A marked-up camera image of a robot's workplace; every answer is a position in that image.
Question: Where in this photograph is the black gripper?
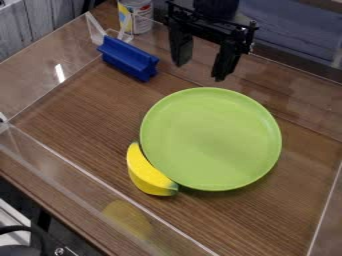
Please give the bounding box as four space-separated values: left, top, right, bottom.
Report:
166 0 259 82

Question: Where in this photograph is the green round plate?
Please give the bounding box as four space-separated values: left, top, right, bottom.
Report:
140 87 282 191

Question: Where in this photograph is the yellow toy banana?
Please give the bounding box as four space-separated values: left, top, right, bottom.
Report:
126 142 179 196

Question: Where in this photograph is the blue plastic block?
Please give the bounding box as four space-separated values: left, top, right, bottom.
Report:
98 36 159 82

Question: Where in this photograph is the white labelled canister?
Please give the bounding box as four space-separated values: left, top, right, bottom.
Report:
118 0 154 34

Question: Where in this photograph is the clear acrylic bracket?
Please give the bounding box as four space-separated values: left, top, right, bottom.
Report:
86 12 134 46

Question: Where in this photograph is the clear acrylic enclosure wall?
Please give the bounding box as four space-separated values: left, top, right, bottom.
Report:
0 15 342 256

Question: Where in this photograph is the black cable lower left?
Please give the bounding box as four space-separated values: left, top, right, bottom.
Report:
0 225 35 256

